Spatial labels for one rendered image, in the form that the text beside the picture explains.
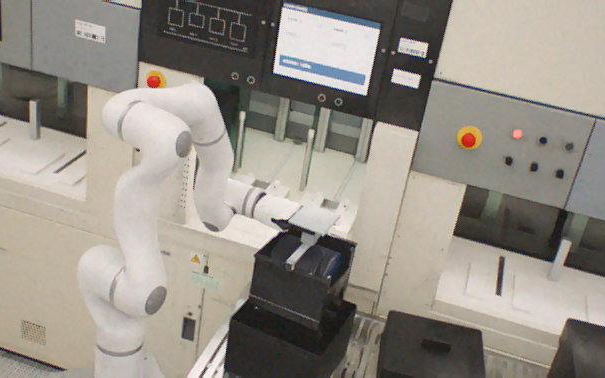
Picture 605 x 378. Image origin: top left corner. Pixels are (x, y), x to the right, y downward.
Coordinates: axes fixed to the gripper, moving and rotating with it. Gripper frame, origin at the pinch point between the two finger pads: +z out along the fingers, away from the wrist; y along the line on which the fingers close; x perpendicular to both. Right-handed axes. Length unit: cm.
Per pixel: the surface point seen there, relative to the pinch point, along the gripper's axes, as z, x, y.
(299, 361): 8.0, -32.6, 13.7
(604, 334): 79, -20, -31
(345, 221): -8, -31, -62
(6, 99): -157, -29, -60
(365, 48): -5, 39, -34
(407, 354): 31.5, -35.4, -10.0
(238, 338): -10.1, -33.6, 13.6
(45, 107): -139, -28, -62
